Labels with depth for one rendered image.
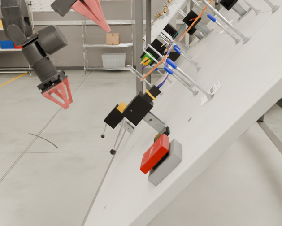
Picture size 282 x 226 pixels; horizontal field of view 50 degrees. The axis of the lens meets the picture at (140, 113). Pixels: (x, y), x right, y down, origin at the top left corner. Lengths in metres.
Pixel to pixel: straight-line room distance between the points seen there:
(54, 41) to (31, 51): 0.07
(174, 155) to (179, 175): 0.03
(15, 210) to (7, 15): 1.73
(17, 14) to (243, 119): 0.70
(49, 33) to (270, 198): 0.77
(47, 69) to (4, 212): 1.66
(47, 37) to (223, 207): 0.67
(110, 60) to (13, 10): 6.85
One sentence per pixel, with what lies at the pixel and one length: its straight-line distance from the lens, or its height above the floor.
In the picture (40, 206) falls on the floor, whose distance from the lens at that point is 2.42.
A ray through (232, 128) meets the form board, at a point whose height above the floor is 1.17.
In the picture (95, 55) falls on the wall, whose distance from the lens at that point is 8.26.
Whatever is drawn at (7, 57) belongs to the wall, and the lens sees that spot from 8.86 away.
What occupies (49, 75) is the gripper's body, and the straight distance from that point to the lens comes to 0.91.
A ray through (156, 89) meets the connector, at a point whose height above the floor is 1.15.
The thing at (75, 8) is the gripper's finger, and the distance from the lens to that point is 0.59.
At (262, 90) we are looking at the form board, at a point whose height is 1.21.
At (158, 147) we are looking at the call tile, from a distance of 0.43.
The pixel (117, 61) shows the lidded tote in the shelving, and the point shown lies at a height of 0.29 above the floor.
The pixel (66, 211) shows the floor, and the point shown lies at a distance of 2.31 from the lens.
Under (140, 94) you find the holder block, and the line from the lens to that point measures 0.63.
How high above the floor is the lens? 1.29
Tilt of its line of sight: 17 degrees down
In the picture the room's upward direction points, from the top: 1 degrees counter-clockwise
